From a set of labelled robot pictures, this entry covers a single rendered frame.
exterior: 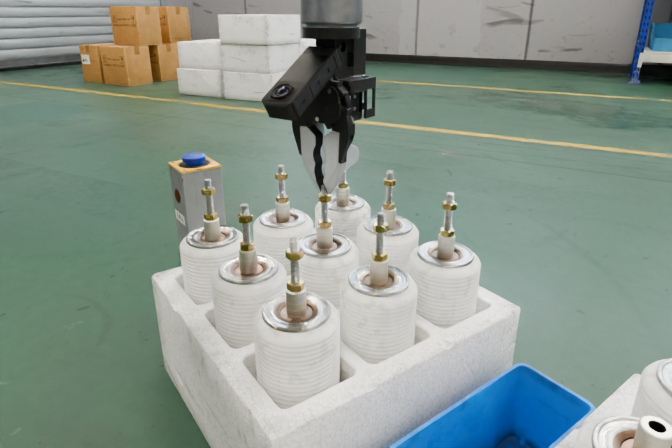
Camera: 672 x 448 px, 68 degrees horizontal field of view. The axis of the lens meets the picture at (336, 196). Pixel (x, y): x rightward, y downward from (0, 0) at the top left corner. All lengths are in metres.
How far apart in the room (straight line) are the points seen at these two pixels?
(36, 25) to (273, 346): 5.87
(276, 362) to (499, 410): 0.33
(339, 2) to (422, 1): 5.34
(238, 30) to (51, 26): 3.30
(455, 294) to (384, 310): 0.12
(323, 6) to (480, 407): 0.52
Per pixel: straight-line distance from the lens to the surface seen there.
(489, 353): 0.73
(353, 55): 0.65
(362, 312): 0.59
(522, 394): 0.76
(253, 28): 3.34
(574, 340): 1.03
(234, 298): 0.62
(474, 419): 0.70
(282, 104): 0.56
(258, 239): 0.78
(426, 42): 5.92
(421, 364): 0.62
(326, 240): 0.69
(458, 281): 0.66
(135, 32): 4.45
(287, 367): 0.55
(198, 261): 0.72
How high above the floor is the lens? 0.56
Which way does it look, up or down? 20 degrees down
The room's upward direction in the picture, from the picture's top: straight up
